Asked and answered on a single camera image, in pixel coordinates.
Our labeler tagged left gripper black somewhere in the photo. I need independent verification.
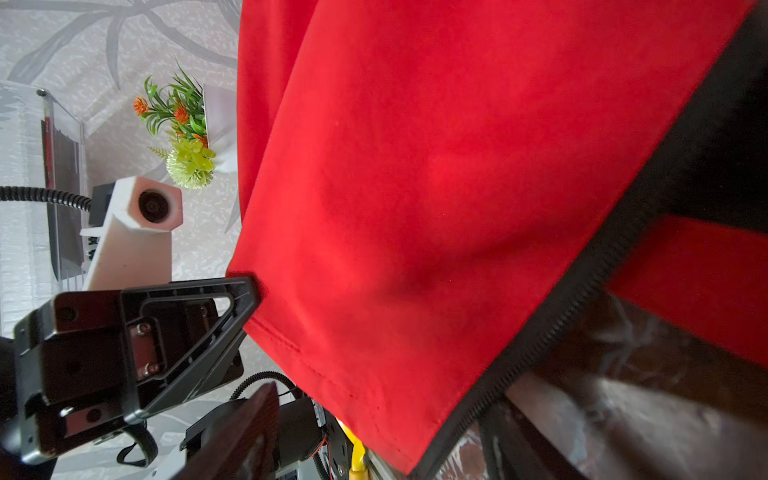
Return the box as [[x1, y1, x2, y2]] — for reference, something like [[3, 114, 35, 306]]
[[13, 277, 260, 465]]

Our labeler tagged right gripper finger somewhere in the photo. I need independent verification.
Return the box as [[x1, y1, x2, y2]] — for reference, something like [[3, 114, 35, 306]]
[[478, 401, 585, 480]]

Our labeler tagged red jacket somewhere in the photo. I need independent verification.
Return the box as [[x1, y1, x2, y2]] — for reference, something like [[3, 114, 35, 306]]
[[228, 1, 767, 479]]

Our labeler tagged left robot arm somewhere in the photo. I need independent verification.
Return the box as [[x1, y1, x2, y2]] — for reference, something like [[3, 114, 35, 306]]
[[1, 278, 351, 479]]

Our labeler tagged yellow plastic scoop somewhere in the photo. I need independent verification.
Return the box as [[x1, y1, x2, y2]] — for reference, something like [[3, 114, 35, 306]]
[[339, 422, 371, 480]]

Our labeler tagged potted artificial flower plant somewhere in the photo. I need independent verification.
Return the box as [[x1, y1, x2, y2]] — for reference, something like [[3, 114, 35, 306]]
[[133, 68, 216, 190]]

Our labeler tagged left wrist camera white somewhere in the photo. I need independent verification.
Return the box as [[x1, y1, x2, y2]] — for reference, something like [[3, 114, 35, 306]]
[[82, 176, 183, 291]]

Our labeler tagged clear acrylic wall shelf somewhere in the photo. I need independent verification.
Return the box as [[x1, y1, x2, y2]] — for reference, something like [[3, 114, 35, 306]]
[[1, 80, 88, 338]]

